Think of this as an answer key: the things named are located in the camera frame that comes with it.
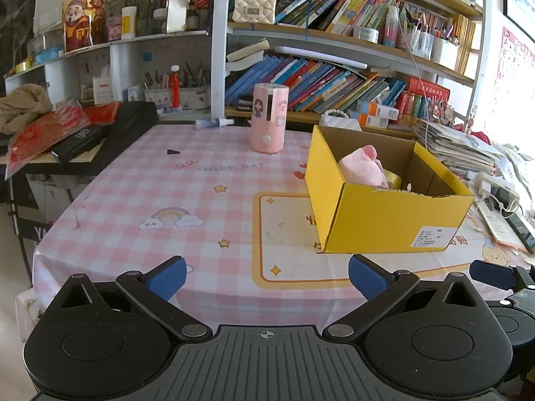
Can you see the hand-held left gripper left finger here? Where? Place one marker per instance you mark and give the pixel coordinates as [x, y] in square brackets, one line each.
[167, 277]

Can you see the large red decoration packet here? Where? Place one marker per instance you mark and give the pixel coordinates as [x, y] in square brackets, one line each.
[41, 138]

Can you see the pale pink pig plush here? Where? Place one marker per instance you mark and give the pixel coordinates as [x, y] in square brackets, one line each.
[361, 167]

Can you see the orange blue white carton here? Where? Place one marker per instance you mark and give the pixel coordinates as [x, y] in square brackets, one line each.
[378, 109]
[374, 121]

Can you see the white paper carton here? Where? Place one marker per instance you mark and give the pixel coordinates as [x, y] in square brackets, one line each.
[177, 8]

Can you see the yellow tape roll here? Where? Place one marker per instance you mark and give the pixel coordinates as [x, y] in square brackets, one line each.
[393, 179]

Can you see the loose paper sheets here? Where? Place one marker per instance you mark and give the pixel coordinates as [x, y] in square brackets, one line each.
[497, 223]

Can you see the black keyboard stand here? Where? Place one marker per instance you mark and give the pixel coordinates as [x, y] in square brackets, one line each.
[25, 225]

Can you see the wall poster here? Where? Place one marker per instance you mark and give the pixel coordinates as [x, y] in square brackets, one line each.
[516, 79]

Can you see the fortune god paper cylinder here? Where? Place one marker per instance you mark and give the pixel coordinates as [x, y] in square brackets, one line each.
[83, 23]

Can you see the white pen cups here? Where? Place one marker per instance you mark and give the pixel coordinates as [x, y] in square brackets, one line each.
[443, 52]

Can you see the brown crumpled cloth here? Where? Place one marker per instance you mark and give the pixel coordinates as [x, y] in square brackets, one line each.
[23, 106]

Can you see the stack of magazines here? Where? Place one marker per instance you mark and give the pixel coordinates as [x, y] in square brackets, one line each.
[455, 146]

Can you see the red book box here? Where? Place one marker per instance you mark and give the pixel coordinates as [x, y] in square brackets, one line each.
[428, 88]

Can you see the yellow cardboard box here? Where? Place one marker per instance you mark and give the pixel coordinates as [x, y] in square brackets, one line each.
[376, 217]

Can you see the small spray bottle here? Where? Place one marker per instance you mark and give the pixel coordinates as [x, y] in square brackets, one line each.
[213, 124]

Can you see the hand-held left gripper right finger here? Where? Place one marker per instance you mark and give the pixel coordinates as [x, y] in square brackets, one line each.
[365, 277]

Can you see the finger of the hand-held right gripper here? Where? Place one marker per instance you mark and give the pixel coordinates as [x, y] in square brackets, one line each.
[491, 273]

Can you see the row of blue books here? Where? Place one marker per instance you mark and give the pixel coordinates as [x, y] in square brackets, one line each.
[317, 83]

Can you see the white light bar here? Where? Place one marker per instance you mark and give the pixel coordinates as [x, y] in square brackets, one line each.
[322, 57]

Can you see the black electronic keyboard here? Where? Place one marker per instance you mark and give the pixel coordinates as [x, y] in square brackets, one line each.
[129, 129]

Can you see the white round jar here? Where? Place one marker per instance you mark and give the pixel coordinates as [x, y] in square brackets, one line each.
[365, 34]

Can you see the white jar yellow label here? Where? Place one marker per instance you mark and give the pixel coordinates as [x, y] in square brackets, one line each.
[128, 23]

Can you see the cream quilted handbag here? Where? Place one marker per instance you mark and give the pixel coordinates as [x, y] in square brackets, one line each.
[253, 6]

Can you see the white pen holder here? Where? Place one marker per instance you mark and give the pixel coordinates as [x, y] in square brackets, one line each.
[156, 98]
[194, 98]

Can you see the pastel striped bottle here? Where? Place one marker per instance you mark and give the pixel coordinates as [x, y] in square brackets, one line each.
[391, 27]

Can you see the black long case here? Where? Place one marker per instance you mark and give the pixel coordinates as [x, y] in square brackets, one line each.
[79, 142]

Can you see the row of colourful books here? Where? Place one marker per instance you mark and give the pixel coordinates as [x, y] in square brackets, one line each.
[334, 4]

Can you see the black phone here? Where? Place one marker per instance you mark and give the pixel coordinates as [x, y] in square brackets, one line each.
[522, 229]

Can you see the pink cylindrical humidifier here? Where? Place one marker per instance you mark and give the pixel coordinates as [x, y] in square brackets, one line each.
[269, 121]

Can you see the red tassel ornament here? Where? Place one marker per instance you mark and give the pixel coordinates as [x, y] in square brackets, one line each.
[175, 87]

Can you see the white quilted handbag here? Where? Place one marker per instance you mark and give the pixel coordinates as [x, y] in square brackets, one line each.
[340, 121]

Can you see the white power strip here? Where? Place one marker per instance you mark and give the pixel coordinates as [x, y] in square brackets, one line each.
[497, 190]

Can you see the small red decoration packet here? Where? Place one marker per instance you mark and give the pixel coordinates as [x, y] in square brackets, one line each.
[102, 113]

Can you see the white wooden bookshelf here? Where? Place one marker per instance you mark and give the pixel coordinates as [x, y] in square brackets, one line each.
[218, 50]

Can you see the white card box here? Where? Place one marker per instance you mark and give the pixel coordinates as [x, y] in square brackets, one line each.
[102, 92]

